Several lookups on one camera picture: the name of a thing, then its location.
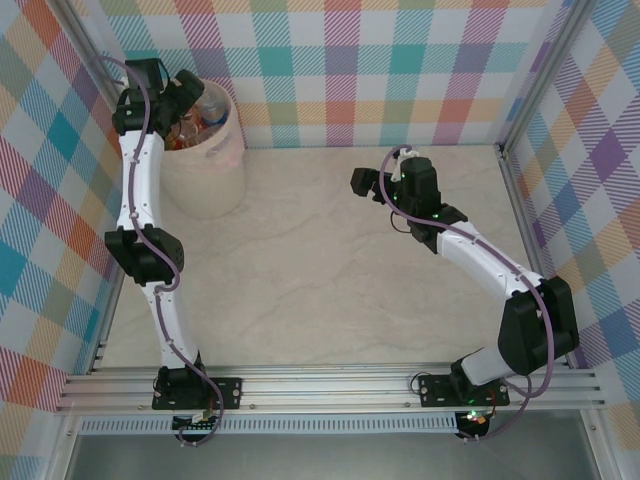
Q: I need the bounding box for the small black controller board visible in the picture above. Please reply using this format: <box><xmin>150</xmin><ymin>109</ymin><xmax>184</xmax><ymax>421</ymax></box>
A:
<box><xmin>457</xmin><ymin>409</ymin><xmax>492</xmax><ymax>437</ymax></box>
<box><xmin>171</xmin><ymin>413</ymin><xmax>225</xmax><ymax>434</ymax></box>

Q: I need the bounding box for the grey metal panel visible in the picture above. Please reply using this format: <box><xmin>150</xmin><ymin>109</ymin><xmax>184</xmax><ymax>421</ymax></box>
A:
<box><xmin>64</xmin><ymin>432</ymin><xmax>601</xmax><ymax>480</ymax></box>

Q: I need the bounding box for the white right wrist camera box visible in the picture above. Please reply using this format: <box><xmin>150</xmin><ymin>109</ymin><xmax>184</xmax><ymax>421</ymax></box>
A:
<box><xmin>392</xmin><ymin>147</ymin><xmax>416</xmax><ymax>184</ymax></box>

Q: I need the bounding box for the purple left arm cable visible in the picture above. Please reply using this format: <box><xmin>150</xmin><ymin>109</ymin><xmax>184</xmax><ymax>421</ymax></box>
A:
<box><xmin>96</xmin><ymin>54</ymin><xmax>232</xmax><ymax>448</ymax></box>

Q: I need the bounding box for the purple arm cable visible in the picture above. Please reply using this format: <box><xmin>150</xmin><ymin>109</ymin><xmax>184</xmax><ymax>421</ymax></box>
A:
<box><xmin>96</xmin><ymin>54</ymin><xmax>232</xmax><ymax>448</ymax></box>
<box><xmin>378</xmin><ymin>144</ymin><xmax>556</xmax><ymax>444</ymax></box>

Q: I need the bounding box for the aluminium frame post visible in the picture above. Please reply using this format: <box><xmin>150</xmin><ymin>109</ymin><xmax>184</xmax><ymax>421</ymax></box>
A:
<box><xmin>499</xmin><ymin>0</ymin><xmax>601</xmax><ymax>156</ymax></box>
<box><xmin>47</xmin><ymin>0</ymin><xmax>132</xmax><ymax>117</ymax></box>

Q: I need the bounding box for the aluminium mounting rail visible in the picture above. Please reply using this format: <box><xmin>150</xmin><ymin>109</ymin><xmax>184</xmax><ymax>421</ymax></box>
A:
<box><xmin>54</xmin><ymin>364</ymin><xmax>606</xmax><ymax>414</ymax></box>

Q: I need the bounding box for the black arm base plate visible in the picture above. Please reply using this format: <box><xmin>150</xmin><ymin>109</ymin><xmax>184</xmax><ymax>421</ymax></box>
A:
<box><xmin>417</xmin><ymin>373</ymin><xmax>511</xmax><ymax>409</ymax></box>
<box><xmin>151</xmin><ymin>377</ymin><xmax>244</xmax><ymax>411</ymax></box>

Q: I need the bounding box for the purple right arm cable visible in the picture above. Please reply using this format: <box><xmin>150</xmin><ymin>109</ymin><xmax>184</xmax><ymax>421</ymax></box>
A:
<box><xmin>378</xmin><ymin>144</ymin><xmax>556</xmax><ymax>444</ymax></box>

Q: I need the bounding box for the white slotted cable duct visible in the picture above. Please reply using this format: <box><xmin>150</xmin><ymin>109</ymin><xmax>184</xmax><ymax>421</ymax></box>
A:
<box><xmin>79</xmin><ymin>413</ymin><xmax>459</xmax><ymax>435</ymax></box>

